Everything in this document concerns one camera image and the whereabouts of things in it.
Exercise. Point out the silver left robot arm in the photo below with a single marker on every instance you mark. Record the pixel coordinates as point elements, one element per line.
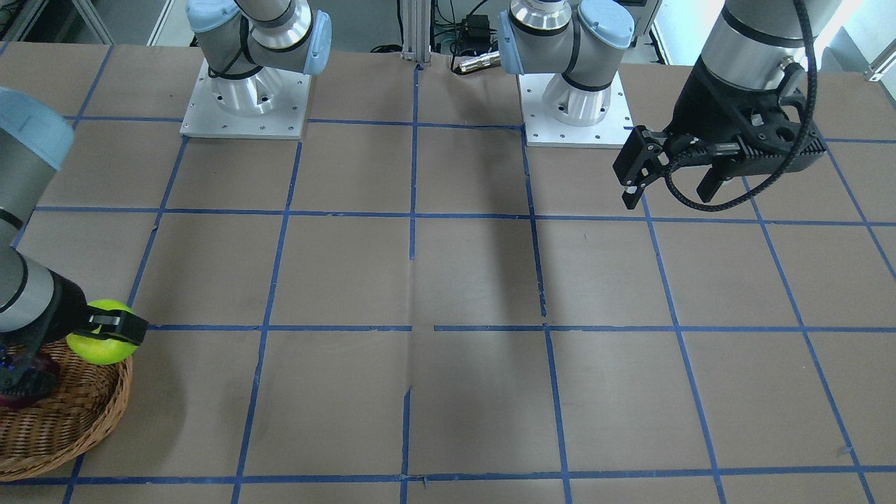
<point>749,46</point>

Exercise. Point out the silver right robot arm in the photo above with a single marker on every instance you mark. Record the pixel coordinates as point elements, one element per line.
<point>259,60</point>

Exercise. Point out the woven wicker basket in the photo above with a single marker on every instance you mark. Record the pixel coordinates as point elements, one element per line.
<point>83,410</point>

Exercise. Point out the dark red apple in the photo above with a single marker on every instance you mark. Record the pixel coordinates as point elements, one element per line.
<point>37,382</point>

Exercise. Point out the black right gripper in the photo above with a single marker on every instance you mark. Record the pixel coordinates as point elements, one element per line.
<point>61,309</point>

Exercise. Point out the green apple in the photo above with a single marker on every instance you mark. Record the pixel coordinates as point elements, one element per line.
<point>99,352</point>

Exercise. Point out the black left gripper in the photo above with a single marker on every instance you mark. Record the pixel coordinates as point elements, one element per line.
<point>702,107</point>

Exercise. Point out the black power adapter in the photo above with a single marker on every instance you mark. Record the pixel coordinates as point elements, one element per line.
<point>475,29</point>

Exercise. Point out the aluminium frame post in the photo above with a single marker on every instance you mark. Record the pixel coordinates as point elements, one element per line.
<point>416,29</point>

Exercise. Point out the silver cable connector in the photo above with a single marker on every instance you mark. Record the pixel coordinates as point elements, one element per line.
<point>478,63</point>

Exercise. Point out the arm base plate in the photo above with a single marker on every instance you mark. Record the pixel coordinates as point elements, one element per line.
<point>270,105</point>
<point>558,115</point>

